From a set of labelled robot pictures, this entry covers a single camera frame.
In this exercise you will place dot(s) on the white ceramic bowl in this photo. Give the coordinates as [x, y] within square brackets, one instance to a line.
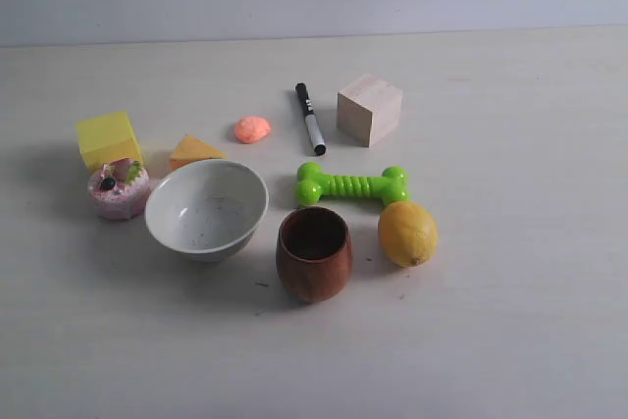
[207, 210]

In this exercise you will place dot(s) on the small orange blob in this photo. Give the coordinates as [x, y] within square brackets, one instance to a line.
[251, 129]

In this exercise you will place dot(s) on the green bone chew toy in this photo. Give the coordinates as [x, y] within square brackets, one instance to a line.
[312, 184]

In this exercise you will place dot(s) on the yellow lemon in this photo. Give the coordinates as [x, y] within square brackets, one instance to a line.
[408, 234]

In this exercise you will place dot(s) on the light wooden cube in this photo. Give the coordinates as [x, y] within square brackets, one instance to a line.
[368, 109]

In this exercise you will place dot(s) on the black white marker pen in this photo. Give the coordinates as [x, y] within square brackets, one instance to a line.
[310, 120]

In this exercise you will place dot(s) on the orange cheese wedge toy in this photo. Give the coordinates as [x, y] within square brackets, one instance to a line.
[191, 149]

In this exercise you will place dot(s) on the brown wooden cup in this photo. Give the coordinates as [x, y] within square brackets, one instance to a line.
[314, 254]

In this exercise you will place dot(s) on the yellow foam cube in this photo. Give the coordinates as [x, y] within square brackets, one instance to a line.
[105, 139]

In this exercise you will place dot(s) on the pink toy cake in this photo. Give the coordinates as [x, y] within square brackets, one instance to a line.
[119, 190]

